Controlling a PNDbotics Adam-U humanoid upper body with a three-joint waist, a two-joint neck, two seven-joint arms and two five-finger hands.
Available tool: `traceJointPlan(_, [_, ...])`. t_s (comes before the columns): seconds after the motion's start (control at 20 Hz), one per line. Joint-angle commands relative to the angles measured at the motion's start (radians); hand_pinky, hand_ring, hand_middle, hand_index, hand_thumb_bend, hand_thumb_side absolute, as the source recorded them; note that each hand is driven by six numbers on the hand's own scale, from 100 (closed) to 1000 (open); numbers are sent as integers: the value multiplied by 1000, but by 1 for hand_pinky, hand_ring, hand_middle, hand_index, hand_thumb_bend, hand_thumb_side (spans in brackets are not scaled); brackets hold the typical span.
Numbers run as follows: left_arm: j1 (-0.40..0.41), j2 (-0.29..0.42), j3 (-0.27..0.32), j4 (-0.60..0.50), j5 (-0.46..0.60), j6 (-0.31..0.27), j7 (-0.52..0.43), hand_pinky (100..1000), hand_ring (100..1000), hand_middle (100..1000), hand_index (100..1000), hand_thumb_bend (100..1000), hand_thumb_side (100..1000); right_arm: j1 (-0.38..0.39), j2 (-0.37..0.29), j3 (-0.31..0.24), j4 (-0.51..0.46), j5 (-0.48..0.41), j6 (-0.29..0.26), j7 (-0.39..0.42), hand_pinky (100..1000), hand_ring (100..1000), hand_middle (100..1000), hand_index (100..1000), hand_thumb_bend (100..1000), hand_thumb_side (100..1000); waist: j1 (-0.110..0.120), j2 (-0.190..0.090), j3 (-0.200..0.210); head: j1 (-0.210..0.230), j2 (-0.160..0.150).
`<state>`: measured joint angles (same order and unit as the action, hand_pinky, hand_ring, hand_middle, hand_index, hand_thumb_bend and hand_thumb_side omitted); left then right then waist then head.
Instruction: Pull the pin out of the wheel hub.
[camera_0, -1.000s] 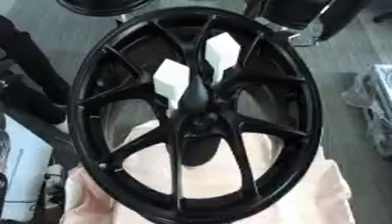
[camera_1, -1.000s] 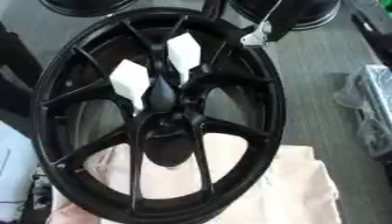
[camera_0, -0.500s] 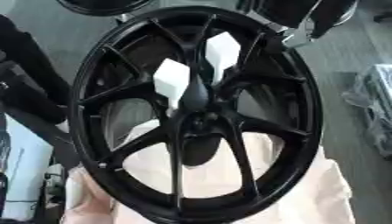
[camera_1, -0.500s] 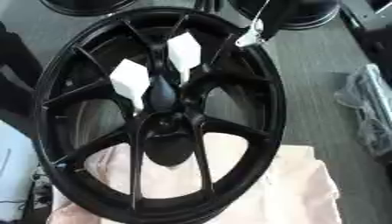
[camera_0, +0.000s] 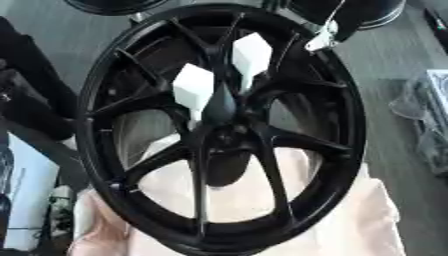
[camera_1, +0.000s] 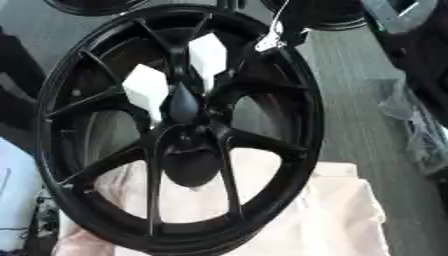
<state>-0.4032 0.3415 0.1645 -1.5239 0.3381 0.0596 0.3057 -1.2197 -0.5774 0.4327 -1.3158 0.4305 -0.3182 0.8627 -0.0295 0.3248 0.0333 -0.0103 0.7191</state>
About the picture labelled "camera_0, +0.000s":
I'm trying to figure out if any black spoked wheel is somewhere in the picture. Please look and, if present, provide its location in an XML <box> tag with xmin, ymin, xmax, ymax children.
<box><xmin>75</xmin><ymin>3</ymin><xmax>370</xmax><ymax>256</ymax></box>

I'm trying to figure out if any black round wheel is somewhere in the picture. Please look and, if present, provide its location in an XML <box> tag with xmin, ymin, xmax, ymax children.
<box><xmin>61</xmin><ymin>0</ymin><xmax>172</xmax><ymax>17</ymax></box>
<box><xmin>285</xmin><ymin>0</ymin><xmax>408</xmax><ymax>43</ymax></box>

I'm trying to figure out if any black chair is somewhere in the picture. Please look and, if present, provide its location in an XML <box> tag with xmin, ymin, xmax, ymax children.
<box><xmin>0</xmin><ymin>17</ymin><xmax>81</xmax><ymax>142</ymax></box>

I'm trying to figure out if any clear plastic bag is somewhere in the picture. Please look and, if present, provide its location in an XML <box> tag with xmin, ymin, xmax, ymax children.
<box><xmin>386</xmin><ymin>69</ymin><xmax>448</xmax><ymax>177</ymax></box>

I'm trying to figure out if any silver metal bracket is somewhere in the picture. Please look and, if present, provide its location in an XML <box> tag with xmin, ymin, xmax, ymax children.
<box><xmin>302</xmin><ymin>0</ymin><xmax>349</xmax><ymax>53</ymax></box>

